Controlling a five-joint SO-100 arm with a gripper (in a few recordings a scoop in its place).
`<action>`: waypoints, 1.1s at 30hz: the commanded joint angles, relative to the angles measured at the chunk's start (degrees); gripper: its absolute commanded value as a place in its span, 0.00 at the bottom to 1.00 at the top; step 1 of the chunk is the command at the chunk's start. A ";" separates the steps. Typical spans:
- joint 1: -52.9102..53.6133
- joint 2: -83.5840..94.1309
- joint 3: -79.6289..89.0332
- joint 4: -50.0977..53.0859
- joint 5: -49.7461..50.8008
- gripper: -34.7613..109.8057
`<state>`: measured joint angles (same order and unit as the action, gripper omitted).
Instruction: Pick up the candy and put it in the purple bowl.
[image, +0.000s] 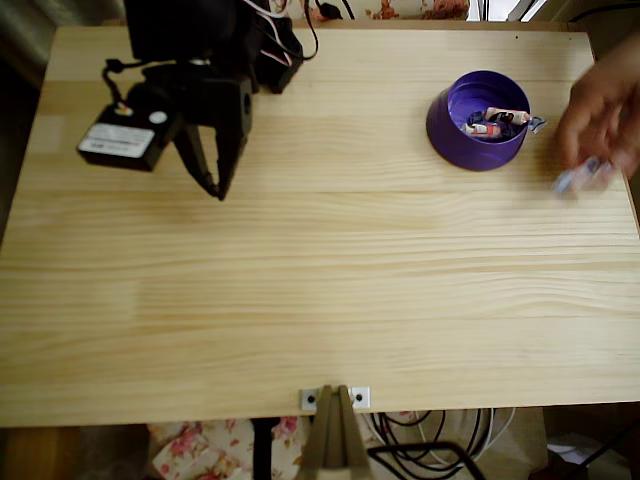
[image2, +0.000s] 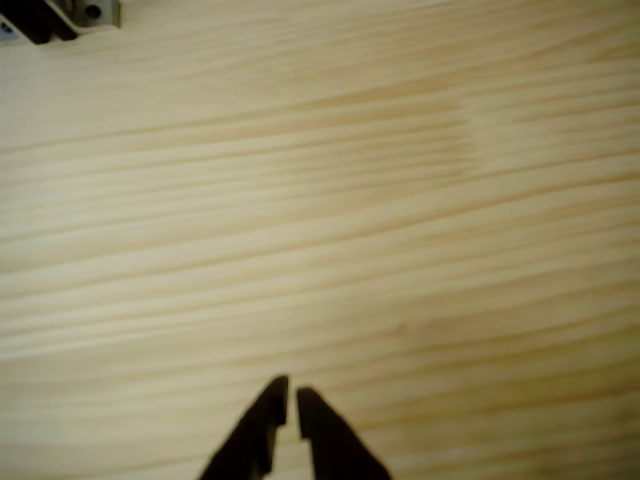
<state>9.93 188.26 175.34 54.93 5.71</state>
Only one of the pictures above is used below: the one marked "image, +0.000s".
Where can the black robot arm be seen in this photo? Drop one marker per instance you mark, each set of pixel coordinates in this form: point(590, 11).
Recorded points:
point(175, 30)

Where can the floral cloth pink roses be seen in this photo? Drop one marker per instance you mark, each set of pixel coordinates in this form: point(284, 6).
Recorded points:
point(200, 450)

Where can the black vertical pole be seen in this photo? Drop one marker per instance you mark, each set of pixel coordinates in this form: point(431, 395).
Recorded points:
point(262, 450)

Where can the silver metal bracket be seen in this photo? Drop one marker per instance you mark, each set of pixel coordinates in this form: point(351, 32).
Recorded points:
point(360, 397)

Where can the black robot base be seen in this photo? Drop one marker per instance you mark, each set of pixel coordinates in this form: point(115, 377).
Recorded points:
point(280, 60)

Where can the beige camera stand post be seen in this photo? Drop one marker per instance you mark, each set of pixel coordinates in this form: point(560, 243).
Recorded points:
point(334, 435)

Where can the purple bowl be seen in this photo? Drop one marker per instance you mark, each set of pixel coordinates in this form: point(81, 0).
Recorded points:
point(450, 135)

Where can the person's hand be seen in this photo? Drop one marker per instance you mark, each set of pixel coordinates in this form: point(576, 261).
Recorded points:
point(605, 105)

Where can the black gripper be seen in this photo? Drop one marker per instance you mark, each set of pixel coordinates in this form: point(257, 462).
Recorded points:
point(231, 107)

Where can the black camera box with label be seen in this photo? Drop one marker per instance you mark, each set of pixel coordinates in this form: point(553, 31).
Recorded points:
point(122, 140)

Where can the floral fabric backdrop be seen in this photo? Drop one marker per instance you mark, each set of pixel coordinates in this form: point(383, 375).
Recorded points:
point(400, 7)

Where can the wrapped candy with twisted end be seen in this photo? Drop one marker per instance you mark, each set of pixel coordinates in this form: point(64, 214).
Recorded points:
point(510, 116)

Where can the candy blue white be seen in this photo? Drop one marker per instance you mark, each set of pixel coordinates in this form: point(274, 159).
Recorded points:
point(580, 176)

